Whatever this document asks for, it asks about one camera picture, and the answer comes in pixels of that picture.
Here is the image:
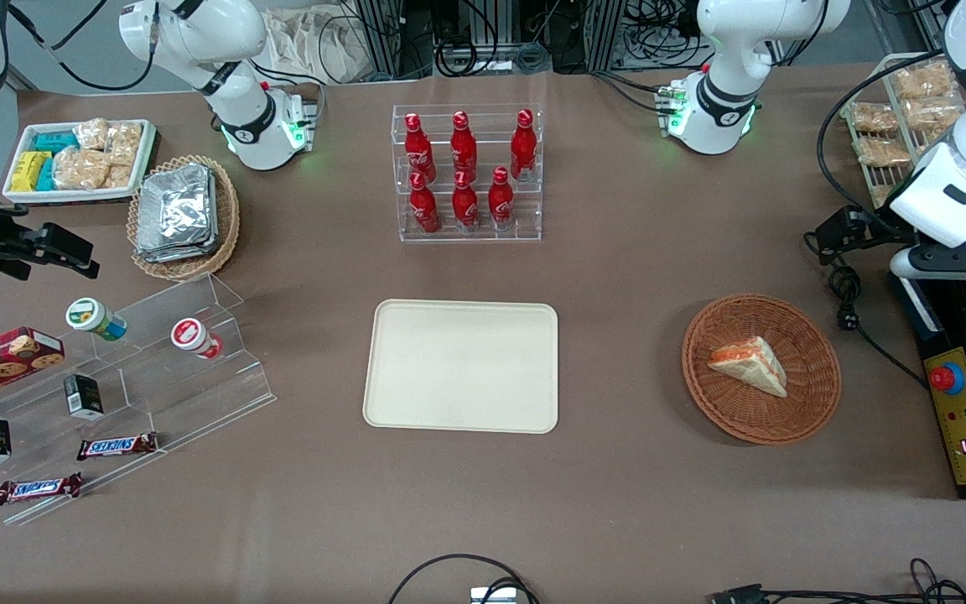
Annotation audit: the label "triangular sandwich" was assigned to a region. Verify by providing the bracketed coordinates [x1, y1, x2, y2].
[707, 336, 789, 399]

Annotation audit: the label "white rectangular snack tray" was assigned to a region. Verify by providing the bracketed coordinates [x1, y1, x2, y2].
[2, 118, 158, 206]

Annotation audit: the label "oval tan wicker basket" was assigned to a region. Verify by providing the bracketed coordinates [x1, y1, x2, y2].
[126, 154, 242, 282]

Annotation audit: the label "round brown wicker basket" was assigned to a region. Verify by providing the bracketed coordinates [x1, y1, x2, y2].
[682, 293, 843, 445]

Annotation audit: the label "cream rectangular tray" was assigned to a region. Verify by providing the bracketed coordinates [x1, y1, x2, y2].
[363, 299, 560, 435]

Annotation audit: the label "green lid cup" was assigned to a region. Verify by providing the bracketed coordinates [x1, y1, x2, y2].
[65, 298, 128, 342]

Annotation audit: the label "yellow snack pack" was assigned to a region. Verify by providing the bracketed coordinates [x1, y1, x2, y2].
[10, 151, 53, 193]

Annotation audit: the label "silver foil pouch stack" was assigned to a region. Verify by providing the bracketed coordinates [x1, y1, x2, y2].
[134, 163, 221, 263]

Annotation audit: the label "red lid cup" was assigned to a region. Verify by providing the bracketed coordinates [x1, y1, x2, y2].
[170, 317, 225, 362]

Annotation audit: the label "clear acrylic stepped display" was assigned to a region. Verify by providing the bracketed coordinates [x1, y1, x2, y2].
[0, 273, 278, 528]

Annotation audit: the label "Snickers chocolate bar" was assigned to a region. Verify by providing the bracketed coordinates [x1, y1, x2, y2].
[76, 433, 159, 462]
[0, 473, 84, 507]

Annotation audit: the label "beige cloth bag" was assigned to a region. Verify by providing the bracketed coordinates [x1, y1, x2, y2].
[261, 7, 367, 86]

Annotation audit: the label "red cola bottle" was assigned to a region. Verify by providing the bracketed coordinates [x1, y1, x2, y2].
[449, 110, 480, 179]
[510, 108, 539, 182]
[487, 166, 517, 231]
[408, 171, 443, 235]
[403, 112, 439, 182]
[451, 170, 481, 232]

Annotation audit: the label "clear acrylic bottle rack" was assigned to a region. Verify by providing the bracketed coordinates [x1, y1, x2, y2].
[392, 103, 545, 245]

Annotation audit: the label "black power cable with plug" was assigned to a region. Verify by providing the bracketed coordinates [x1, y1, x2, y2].
[802, 231, 930, 392]

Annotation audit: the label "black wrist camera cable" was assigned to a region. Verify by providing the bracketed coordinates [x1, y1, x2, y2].
[816, 49, 947, 244]

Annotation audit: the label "white wire rack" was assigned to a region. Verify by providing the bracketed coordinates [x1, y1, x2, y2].
[839, 52, 966, 211]

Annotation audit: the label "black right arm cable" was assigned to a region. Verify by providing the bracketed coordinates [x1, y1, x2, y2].
[7, 0, 158, 94]

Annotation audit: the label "black left base cables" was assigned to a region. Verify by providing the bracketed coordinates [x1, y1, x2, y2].
[590, 70, 678, 116]

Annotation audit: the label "aluminium frame post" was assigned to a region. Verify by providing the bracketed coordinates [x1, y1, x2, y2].
[590, 0, 628, 73]
[357, 0, 405, 78]

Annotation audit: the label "black cable with connector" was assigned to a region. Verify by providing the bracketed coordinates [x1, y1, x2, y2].
[707, 557, 966, 604]

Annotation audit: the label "black looped cable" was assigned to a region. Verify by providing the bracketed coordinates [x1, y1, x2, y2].
[388, 553, 539, 604]

